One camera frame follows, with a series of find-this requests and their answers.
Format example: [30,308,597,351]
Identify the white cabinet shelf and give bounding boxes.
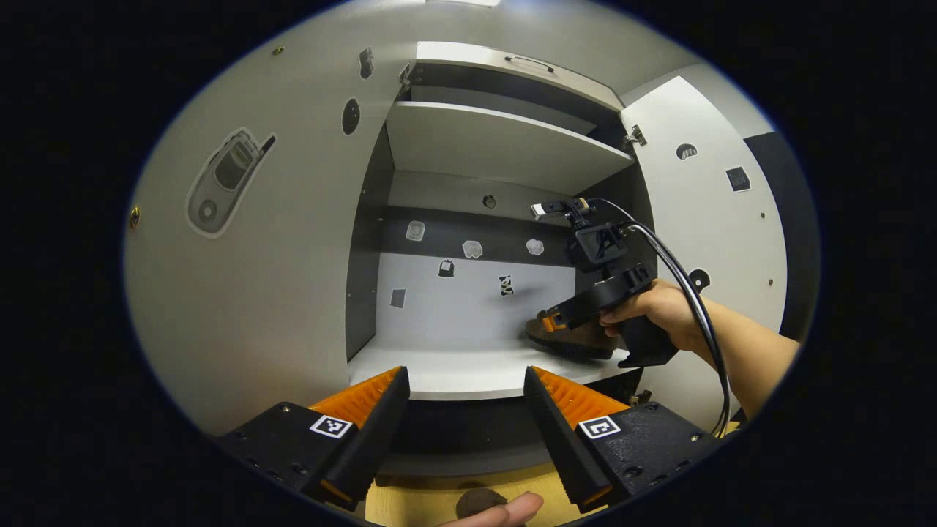
[386,100,635,197]
[348,337,645,401]

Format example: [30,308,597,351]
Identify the metal drawer handle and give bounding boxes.
[504,55,556,74]

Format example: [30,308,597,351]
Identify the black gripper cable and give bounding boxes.
[586,196,733,438]

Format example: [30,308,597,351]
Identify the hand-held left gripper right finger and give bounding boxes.
[523,366,722,513]

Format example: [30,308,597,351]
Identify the white shoe cabinet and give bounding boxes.
[344,40,656,476]

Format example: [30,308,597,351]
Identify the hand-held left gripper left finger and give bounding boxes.
[216,366,411,512]

